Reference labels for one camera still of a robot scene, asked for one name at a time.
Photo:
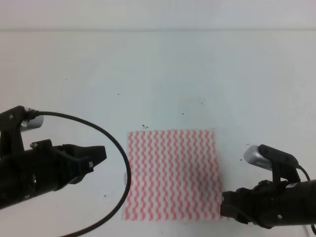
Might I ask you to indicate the pink white wavy towel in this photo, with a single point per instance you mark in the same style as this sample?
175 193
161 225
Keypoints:
175 176

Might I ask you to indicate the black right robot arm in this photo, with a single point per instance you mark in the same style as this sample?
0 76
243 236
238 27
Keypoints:
305 194

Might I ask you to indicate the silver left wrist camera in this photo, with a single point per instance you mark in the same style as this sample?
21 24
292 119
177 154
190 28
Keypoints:
31 121

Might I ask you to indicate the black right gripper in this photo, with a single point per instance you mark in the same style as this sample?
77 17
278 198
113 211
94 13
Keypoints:
267 205

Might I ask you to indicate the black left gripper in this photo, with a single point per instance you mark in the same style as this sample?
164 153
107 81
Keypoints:
44 169

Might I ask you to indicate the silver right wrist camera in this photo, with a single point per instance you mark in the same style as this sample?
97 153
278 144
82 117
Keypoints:
281 164

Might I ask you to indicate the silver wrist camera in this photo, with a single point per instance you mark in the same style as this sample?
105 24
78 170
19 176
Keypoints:
31 121
281 164

